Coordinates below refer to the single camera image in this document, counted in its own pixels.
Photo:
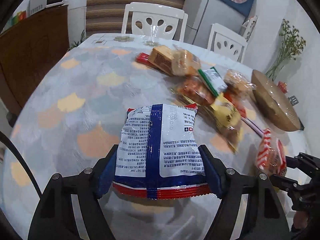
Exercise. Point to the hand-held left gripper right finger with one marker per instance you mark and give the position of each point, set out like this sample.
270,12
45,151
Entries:
212,180

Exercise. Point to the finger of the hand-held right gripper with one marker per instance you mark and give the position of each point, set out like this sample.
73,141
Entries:
300,160
282,181

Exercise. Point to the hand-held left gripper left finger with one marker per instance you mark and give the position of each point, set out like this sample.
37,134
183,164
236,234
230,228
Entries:
106,177

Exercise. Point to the red white striped snack packet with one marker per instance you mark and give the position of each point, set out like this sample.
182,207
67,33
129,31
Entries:
271,152

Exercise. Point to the white blue red snack packet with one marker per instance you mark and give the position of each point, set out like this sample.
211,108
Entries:
155,142

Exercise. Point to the orange snack packet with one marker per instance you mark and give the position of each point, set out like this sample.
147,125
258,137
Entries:
195,91

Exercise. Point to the green white snack packet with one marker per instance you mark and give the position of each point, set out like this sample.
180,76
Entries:
213,80

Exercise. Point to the person's right hand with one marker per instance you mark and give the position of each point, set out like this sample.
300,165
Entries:
298,222

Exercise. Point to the small grey object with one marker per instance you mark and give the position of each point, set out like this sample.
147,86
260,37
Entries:
293,100

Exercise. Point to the yellow snack packet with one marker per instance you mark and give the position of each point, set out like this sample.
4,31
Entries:
227,120

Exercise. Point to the small red object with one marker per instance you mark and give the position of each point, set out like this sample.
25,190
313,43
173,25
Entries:
282,86

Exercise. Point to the clear cookie packet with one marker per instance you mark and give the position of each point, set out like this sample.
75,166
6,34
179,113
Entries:
237,81

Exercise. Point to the dried flower bunch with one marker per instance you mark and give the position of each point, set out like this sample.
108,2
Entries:
287,47

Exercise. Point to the clear bread packet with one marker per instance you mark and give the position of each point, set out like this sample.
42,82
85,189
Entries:
186,62

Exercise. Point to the red stick snack packet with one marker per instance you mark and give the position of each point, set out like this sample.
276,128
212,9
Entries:
143,58

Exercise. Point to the wrapped cake block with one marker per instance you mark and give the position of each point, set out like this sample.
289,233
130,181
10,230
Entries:
162,60

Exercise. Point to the green potted plant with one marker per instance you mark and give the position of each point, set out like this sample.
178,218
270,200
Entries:
78,41

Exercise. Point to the brown wooden cabinet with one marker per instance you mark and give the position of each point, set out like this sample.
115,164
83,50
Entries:
32,55

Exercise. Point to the white plastic chair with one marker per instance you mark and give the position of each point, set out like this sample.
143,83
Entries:
155,12
226,33

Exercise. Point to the silver refrigerator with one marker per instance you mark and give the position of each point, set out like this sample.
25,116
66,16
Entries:
212,17

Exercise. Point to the striped window blind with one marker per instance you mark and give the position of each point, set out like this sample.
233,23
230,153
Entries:
137,0

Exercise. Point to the red green tin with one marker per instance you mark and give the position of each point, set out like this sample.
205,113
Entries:
23,15

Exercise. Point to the white microwave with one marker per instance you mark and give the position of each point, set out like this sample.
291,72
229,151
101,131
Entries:
37,3

